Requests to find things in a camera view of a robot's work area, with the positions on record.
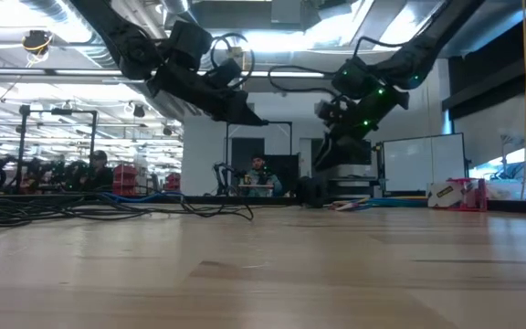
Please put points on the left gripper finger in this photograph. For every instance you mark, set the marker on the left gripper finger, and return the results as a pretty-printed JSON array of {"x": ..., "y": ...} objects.
[{"x": 247, "y": 116}]

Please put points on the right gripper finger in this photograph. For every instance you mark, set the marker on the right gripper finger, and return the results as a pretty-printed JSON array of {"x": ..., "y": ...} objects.
[{"x": 340, "y": 153}]

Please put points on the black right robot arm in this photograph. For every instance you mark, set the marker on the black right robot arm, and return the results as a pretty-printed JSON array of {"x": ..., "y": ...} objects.
[{"x": 418, "y": 50}]

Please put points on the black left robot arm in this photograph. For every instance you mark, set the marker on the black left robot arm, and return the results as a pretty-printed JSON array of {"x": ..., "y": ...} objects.
[{"x": 126, "y": 41}]

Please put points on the black equipment cart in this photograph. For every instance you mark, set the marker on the black equipment cart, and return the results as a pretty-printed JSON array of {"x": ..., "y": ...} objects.
[{"x": 353, "y": 178}]

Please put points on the black ceiling spotlight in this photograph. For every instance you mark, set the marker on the black ceiling spotlight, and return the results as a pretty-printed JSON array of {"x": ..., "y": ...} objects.
[
  {"x": 139, "y": 111},
  {"x": 167, "y": 131}
]

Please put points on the person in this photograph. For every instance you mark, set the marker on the person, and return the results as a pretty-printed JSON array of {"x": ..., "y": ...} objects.
[
  {"x": 98, "y": 169},
  {"x": 263, "y": 176}
]

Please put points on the white whiteboard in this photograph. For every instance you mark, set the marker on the white whiteboard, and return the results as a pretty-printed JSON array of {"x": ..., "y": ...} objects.
[{"x": 423, "y": 162}]

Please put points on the red storage bins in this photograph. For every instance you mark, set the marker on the red storage bins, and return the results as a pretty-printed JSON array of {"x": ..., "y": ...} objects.
[
  {"x": 126, "y": 178},
  {"x": 173, "y": 181}
]

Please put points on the red tape dispenser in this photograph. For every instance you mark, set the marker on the red tape dispenser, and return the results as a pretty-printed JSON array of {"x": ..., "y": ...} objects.
[{"x": 455, "y": 194}]

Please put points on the long ceiling light bar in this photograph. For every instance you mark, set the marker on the long ceiling light bar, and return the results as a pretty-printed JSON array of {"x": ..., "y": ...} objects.
[{"x": 62, "y": 72}]

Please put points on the black gantry frame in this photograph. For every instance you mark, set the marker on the black gantry frame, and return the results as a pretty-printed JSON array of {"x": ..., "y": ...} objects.
[
  {"x": 23, "y": 146},
  {"x": 286, "y": 122}
]

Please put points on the silver ventilation duct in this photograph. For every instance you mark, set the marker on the silver ventilation duct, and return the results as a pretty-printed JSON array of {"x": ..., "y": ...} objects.
[{"x": 85, "y": 45}]

